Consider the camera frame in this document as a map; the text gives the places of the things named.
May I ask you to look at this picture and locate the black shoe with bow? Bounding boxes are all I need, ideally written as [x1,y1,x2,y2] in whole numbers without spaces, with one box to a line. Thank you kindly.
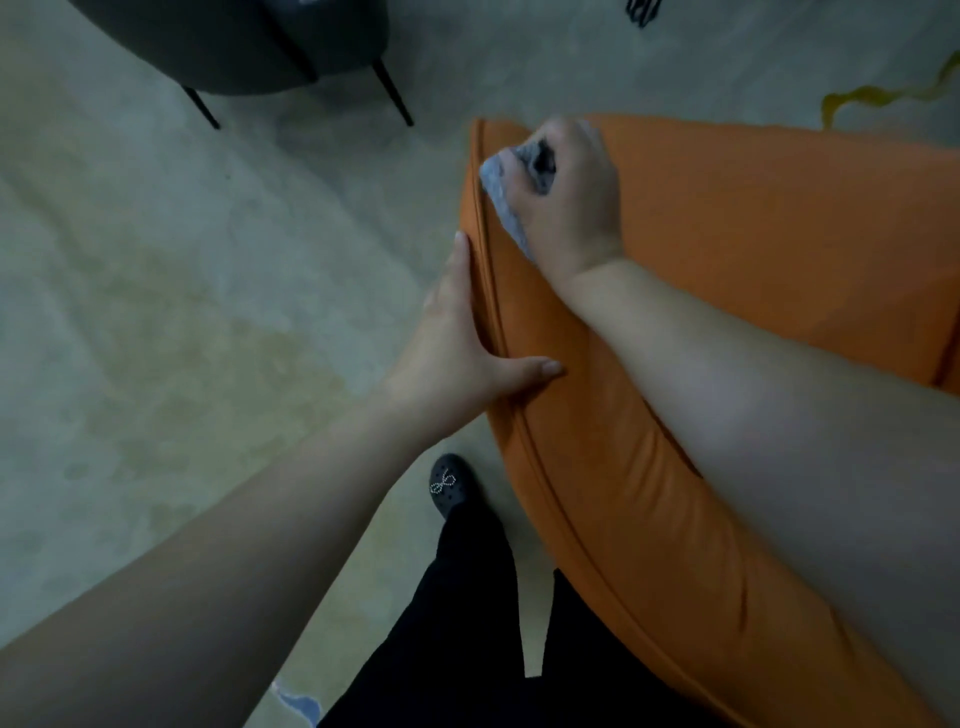
[429,453,481,522]

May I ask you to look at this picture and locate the person's left hand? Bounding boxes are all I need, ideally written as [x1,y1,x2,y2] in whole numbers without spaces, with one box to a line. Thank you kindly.
[381,230,565,445]

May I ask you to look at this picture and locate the person's right hand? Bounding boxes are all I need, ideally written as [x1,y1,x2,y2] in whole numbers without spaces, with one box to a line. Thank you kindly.
[496,115,625,295]

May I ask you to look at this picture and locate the person's right forearm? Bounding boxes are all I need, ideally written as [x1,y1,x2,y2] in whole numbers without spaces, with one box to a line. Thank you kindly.
[555,256,960,728]

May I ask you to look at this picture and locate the person's left forearm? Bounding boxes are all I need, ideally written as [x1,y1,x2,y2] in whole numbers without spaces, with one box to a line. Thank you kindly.
[0,390,444,728]

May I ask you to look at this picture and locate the dark grey chair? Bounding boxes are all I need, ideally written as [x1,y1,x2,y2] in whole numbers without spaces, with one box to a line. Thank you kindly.
[67,0,415,131]

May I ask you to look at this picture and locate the orange upholstered chair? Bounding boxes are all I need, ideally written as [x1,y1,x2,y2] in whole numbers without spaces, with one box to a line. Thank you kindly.
[459,114,960,728]

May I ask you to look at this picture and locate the black trousers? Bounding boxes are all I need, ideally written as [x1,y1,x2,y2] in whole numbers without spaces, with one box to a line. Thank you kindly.
[318,495,732,728]

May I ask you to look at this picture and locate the grey cleaning cloth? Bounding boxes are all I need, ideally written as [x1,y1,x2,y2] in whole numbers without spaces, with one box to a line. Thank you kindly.
[478,139,558,264]

